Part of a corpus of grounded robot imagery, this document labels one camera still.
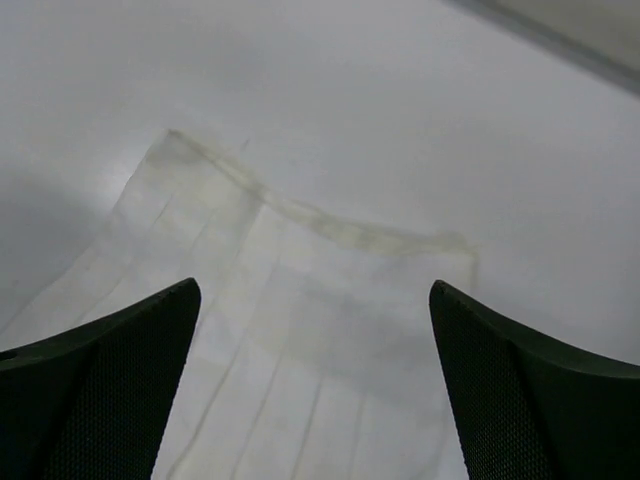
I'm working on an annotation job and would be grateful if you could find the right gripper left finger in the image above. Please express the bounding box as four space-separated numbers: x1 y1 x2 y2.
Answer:
1 278 201 480

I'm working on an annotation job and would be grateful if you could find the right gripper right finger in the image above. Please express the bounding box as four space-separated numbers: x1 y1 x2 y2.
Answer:
429 280 639 479

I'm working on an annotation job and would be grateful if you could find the white pleated skirt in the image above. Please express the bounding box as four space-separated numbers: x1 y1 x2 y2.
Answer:
1 131 478 479

